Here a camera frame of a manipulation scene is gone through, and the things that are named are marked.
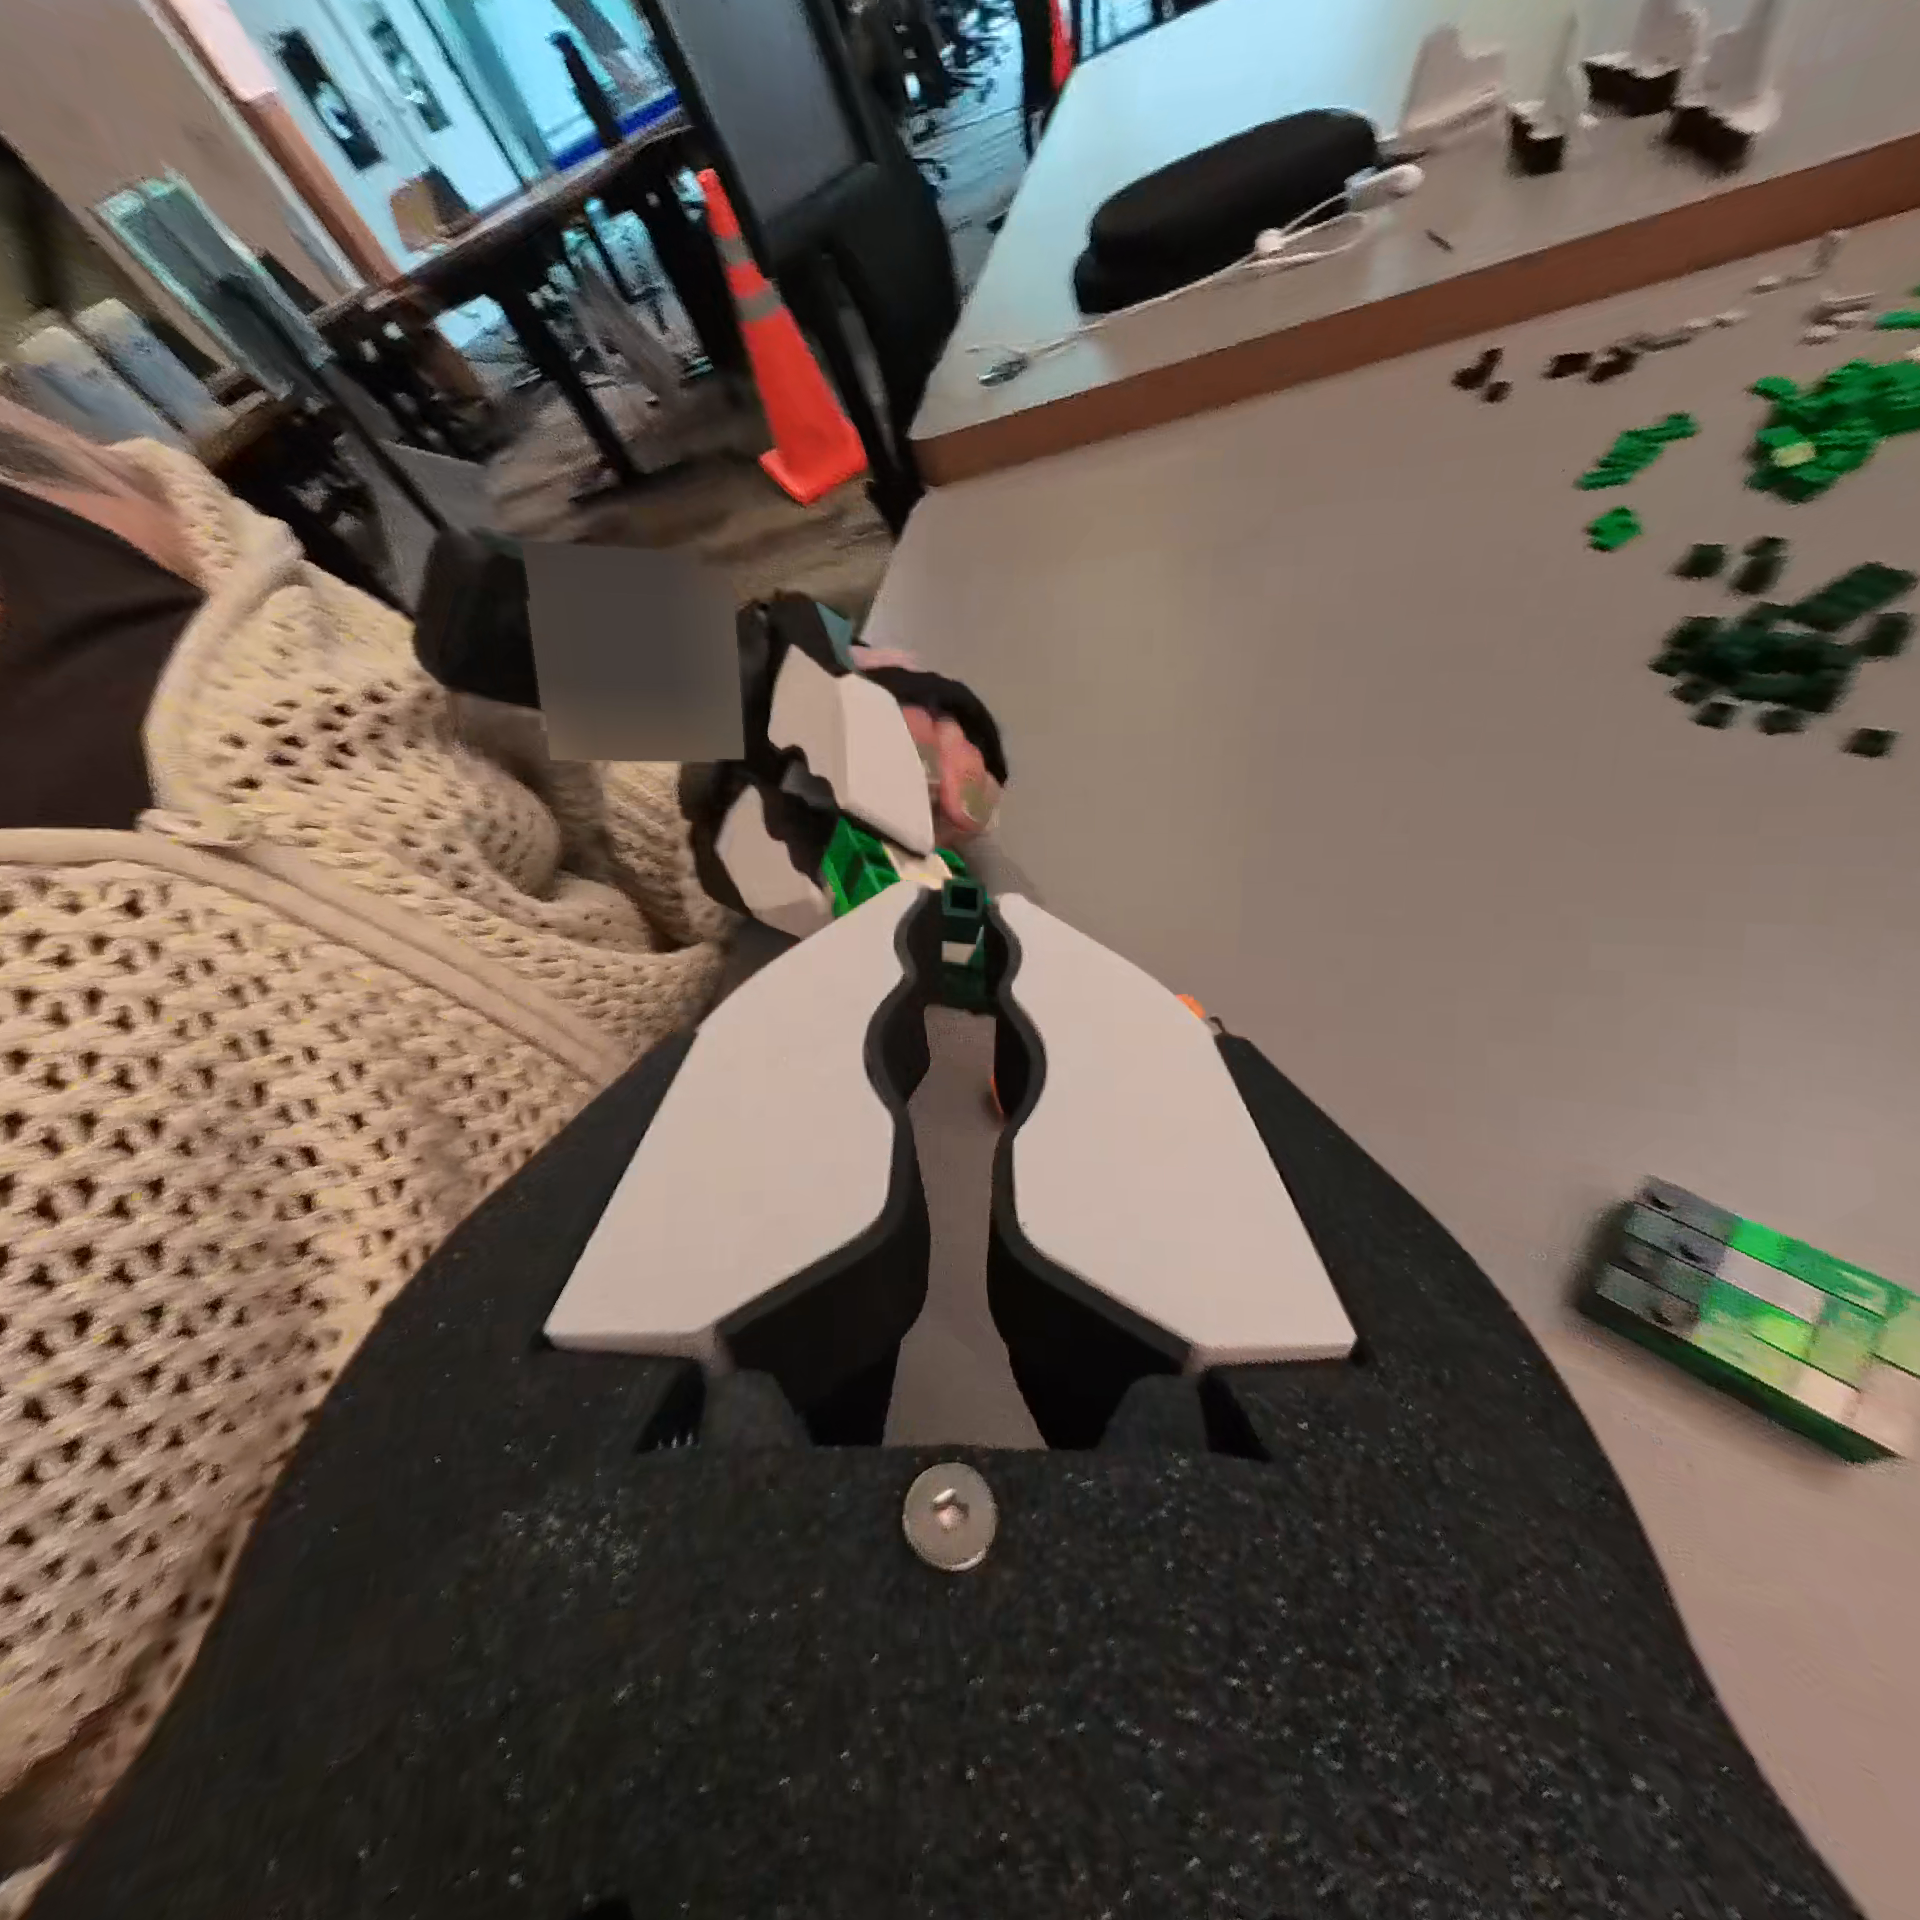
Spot white wedge dock black base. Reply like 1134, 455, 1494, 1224
1507, 16, 1580, 175
1582, 0, 1684, 118
1664, 0, 1782, 170

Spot black rounded case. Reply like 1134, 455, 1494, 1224
1073, 107, 1385, 317

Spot green cube lego model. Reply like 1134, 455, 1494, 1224
1572, 1174, 1920, 1465

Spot green white lego assembly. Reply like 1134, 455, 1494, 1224
816, 816, 977, 920

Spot small dark green lego brick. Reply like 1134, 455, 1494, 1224
930, 882, 1003, 1010

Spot pile of bright green bricks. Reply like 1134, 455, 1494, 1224
1574, 306, 1920, 552

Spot row of small black pieces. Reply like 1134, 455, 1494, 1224
1450, 343, 1641, 405

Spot orange traffic cone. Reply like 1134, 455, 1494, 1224
696, 167, 874, 505

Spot orange brick separator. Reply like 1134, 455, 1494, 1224
979, 986, 1211, 1125

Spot person's dark shirt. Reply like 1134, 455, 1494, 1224
0, 481, 208, 831

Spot small grey lego pieces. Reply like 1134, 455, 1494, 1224
1634, 231, 1884, 353

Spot all-white wedge dock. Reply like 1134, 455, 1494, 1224
1398, 23, 1508, 149

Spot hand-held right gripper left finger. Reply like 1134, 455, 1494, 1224
545, 883, 944, 1449

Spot white cable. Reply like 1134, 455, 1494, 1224
971, 162, 1426, 385

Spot black framed display board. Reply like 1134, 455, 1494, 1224
652, 0, 965, 529

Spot pile of dark green bricks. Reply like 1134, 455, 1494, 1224
1648, 536, 1920, 759

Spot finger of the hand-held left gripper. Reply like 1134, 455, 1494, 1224
769, 650, 936, 851
713, 786, 836, 931

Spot dark wooden desk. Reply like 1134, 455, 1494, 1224
307, 118, 753, 489

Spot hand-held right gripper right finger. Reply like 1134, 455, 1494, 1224
984, 895, 1363, 1453

